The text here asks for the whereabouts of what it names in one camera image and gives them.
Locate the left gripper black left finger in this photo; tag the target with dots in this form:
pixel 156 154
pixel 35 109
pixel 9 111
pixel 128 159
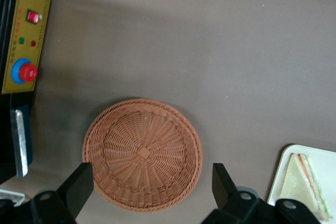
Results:
pixel 76 187

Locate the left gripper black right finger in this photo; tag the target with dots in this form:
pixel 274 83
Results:
pixel 223 184

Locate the triangular sandwich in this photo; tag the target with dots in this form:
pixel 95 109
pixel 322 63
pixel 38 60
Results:
pixel 296 182

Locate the empty brown wicker basket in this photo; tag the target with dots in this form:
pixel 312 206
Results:
pixel 141 153

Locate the beige plastic tray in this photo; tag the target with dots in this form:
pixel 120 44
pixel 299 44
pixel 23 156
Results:
pixel 315 155

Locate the red emergency stop button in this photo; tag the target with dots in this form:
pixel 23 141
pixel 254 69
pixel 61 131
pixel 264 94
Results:
pixel 27 72

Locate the black machine with yellow panel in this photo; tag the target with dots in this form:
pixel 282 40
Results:
pixel 26 40

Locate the red rocker switch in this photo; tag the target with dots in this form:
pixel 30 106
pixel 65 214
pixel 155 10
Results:
pixel 33 16

